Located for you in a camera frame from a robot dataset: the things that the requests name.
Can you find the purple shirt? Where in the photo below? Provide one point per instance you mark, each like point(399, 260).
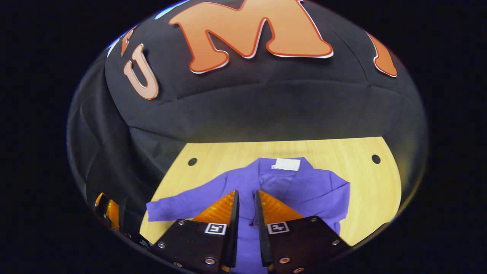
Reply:
point(304, 190)

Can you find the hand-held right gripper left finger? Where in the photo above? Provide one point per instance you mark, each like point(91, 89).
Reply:
point(232, 236)

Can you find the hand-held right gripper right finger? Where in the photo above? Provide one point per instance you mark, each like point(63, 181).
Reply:
point(262, 236)

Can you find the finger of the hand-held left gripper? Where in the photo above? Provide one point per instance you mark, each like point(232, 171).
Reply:
point(113, 213)

